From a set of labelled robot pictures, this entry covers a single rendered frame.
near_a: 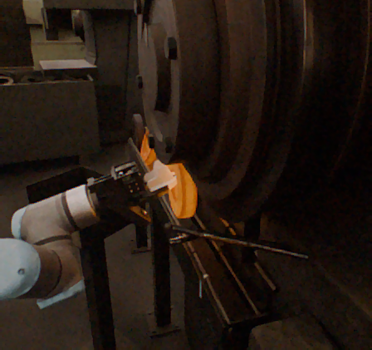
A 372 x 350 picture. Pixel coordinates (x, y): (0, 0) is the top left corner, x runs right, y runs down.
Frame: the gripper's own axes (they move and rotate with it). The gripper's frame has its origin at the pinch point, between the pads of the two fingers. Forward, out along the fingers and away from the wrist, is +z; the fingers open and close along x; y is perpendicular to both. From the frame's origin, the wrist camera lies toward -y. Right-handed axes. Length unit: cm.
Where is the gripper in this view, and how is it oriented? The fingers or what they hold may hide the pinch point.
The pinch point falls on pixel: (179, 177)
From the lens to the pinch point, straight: 78.5
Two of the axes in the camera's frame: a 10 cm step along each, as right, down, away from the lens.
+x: -2.8, -3.9, 8.8
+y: -2.6, -8.5, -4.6
